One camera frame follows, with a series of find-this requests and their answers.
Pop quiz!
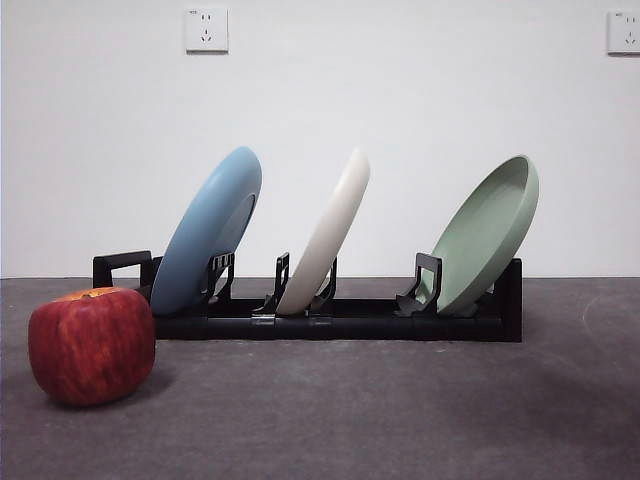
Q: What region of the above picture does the blue plate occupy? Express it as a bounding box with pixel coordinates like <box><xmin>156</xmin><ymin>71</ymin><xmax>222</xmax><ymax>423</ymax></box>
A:
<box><xmin>149</xmin><ymin>145</ymin><xmax>264</xmax><ymax>317</ymax></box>

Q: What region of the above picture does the red apple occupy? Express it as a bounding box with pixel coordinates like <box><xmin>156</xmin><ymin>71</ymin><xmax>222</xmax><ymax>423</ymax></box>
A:
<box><xmin>28</xmin><ymin>287</ymin><xmax>157</xmax><ymax>407</ymax></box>

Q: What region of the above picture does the white plate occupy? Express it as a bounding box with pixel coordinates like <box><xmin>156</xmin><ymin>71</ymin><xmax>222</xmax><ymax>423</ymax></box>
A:
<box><xmin>276</xmin><ymin>147</ymin><xmax>372</xmax><ymax>316</ymax></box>

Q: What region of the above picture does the black plate rack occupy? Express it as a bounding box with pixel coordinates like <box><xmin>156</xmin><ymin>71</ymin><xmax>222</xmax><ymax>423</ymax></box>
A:
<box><xmin>92</xmin><ymin>249</ymin><xmax>524</xmax><ymax>344</ymax></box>

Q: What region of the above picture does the green plate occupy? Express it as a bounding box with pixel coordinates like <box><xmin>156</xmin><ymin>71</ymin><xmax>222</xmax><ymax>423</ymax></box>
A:
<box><xmin>430</xmin><ymin>154</ymin><xmax>541</xmax><ymax>317</ymax></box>

